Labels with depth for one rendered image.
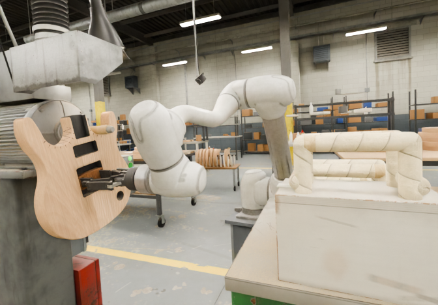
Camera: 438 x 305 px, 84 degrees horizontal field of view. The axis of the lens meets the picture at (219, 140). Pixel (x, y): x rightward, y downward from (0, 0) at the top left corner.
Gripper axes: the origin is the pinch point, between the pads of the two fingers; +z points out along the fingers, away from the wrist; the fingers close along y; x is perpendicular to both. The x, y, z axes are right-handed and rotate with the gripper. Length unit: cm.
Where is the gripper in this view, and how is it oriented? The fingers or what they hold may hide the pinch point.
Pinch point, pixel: (93, 178)
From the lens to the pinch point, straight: 93.7
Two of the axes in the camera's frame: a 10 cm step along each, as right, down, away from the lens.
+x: -1.2, -9.7, -2.0
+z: -9.3, 0.5, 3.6
